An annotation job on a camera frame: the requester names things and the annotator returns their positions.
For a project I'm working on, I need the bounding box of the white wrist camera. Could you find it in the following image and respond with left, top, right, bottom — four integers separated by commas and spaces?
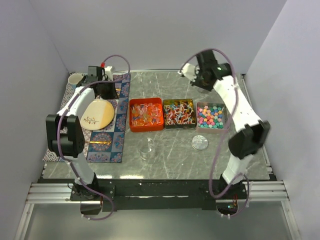
178, 63, 197, 82
103, 66, 115, 81

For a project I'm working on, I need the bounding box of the dark tin of lollipops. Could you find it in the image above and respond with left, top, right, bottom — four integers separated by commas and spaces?
162, 98, 197, 130

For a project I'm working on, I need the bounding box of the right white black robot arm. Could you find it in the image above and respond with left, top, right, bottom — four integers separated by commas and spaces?
180, 48, 271, 200

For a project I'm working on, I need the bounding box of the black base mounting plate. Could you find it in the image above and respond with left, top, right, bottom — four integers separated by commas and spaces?
69, 178, 249, 216

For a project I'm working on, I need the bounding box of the gold fork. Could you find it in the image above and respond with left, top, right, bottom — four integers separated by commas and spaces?
85, 141, 112, 145

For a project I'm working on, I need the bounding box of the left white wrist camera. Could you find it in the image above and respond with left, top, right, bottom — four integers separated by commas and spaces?
103, 66, 115, 81

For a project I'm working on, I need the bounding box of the pink tin of star candies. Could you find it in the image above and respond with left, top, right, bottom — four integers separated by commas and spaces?
196, 101, 229, 134

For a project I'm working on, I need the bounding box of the clear round jar lid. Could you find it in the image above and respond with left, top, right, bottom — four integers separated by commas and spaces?
191, 134, 209, 151

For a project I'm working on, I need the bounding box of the orange candy box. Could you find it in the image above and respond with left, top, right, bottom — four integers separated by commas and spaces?
129, 97, 164, 133

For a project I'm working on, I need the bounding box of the blue white mug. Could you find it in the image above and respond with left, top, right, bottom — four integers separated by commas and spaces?
67, 73, 87, 90

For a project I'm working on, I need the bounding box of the cream ceramic plate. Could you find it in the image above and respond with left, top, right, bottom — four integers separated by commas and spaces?
80, 99, 115, 131

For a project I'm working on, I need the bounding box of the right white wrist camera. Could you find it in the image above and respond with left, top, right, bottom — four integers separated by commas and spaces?
178, 63, 197, 82

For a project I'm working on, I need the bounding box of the aluminium rail frame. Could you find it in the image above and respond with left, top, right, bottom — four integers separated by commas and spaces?
15, 181, 302, 240

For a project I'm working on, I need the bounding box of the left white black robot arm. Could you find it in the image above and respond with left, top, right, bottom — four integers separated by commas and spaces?
45, 64, 117, 201

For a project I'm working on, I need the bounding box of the patterned placemat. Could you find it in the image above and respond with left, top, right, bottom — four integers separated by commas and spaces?
42, 75, 131, 162

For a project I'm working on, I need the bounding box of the clear glass jar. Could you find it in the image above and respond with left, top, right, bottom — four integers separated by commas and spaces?
138, 138, 156, 161

